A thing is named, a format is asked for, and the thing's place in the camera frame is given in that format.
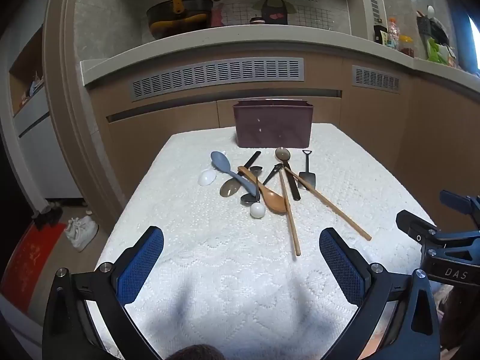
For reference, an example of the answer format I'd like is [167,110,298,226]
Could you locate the dark cloth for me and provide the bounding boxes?
[165,343,226,360]

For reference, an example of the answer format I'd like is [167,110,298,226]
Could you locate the grey stone kitchen counter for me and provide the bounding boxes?
[80,23,480,97]

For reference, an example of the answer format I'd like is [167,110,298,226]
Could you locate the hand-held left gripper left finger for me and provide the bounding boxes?
[42,226,166,360]

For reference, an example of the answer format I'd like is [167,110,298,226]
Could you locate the white sneaker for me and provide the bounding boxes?
[64,215,99,241]
[69,229,99,252]

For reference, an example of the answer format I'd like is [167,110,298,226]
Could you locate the jar with yellow lid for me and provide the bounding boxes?
[398,35,415,58]

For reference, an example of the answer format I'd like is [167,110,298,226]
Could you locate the short grey vent grille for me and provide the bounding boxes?
[351,64,401,94]

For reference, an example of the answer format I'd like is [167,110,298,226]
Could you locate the black slippers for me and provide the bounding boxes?
[31,203,65,232]

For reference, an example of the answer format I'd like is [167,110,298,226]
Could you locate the purple plastic utensil container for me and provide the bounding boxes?
[232,99,314,149]

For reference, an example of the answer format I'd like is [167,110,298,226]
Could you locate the small dark metal spoon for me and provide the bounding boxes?
[248,165,264,197]

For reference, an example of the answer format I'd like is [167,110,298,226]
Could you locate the dark wok with yellow handle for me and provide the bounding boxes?
[145,0,214,40]

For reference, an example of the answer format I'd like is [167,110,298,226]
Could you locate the open wall shelf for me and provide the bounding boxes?
[9,26,48,118]

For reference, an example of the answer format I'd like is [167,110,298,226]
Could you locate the small white spoon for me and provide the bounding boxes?
[198,169,218,187]

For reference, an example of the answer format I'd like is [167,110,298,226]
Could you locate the white textured tablecloth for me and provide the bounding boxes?
[86,122,440,360]

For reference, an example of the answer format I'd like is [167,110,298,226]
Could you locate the metal spoon black handle left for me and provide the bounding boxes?
[219,151,262,198]

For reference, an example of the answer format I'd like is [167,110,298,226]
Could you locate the black wall utensil rack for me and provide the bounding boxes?
[416,5,449,43]

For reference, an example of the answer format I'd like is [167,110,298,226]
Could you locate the window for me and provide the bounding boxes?
[468,14,480,73]

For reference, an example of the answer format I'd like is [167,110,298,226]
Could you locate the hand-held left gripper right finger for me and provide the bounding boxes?
[319,227,441,360]

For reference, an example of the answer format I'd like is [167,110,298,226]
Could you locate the person's right forearm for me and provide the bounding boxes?
[431,281,480,360]

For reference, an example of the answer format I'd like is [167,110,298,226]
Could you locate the wooden chopstick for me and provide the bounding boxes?
[283,166,372,241]
[278,168,302,257]

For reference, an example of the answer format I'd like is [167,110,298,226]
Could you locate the black shovel-shaped spoon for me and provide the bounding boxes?
[298,149,317,190]

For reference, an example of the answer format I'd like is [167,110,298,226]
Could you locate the brown wooden spoon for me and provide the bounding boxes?
[238,167,288,215]

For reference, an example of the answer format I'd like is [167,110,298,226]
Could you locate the long grey vent grille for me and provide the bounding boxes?
[130,58,305,102]

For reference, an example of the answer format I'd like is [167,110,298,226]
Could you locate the blue plastic spoon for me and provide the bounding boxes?
[210,151,260,198]

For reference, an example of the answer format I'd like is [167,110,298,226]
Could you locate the clear bottle with orange cap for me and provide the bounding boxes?
[388,16,399,50]

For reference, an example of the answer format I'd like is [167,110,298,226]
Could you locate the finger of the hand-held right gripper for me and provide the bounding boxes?
[396,210,480,261]
[440,190,480,215]

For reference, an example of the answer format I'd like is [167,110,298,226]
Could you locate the red floor mat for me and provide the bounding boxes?
[0,222,67,314]

